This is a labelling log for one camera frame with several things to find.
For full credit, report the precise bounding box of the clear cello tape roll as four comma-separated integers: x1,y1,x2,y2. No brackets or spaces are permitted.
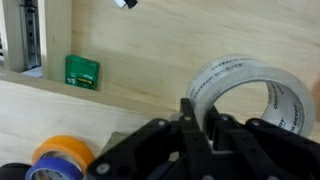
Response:
185,54,317,138

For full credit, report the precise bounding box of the wide black tape roll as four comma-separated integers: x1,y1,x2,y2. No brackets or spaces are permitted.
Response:
0,162,33,180

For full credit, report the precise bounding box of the blue tape roll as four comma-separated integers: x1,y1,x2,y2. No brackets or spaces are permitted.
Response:
24,156,84,180

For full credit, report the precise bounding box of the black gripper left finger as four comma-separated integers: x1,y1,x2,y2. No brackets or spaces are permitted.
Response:
86,97,214,180

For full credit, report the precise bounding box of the white black marker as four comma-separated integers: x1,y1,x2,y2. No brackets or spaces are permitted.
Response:
114,0,138,10

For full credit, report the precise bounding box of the green tape box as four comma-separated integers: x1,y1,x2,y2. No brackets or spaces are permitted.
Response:
64,54,101,91

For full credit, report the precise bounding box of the orange tape roll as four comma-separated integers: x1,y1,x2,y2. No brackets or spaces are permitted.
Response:
31,134,97,174

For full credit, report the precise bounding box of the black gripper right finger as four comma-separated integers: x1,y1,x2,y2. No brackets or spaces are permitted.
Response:
206,105,320,180

